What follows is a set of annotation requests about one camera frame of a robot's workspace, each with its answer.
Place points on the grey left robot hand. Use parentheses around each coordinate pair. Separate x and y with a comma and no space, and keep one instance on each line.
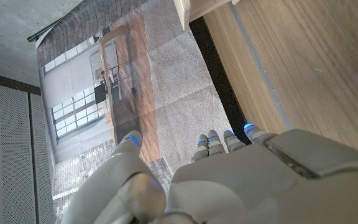
(244,186)

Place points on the wooden box with slot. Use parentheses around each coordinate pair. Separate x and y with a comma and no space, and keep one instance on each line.
(182,12)

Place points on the wooden table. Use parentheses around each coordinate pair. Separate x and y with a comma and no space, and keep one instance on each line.
(266,71)

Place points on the printed backdrop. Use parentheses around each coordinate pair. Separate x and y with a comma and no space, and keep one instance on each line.
(182,77)

